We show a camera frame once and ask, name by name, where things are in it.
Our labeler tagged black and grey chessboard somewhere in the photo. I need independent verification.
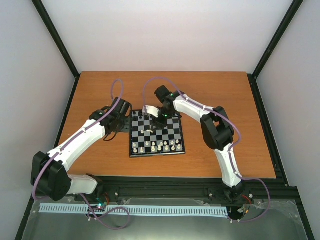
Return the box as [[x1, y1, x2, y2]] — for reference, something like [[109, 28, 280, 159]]
[[129, 110, 186, 158]]

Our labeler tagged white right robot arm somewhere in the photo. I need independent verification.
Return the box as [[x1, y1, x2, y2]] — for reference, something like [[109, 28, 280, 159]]
[[143, 85, 244, 202]]

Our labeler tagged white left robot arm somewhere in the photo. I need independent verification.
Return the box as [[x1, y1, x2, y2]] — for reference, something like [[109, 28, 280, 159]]
[[31, 97, 133, 202]]

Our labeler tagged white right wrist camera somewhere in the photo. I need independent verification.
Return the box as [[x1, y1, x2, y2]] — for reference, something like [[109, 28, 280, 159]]
[[142, 105, 160, 118]]

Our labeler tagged black aluminium frame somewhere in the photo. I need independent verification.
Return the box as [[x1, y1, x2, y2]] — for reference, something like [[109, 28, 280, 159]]
[[14, 0, 320, 240]]

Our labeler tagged light blue cable duct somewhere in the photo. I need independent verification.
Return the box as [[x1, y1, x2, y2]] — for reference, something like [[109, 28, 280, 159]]
[[38, 203, 228, 218]]

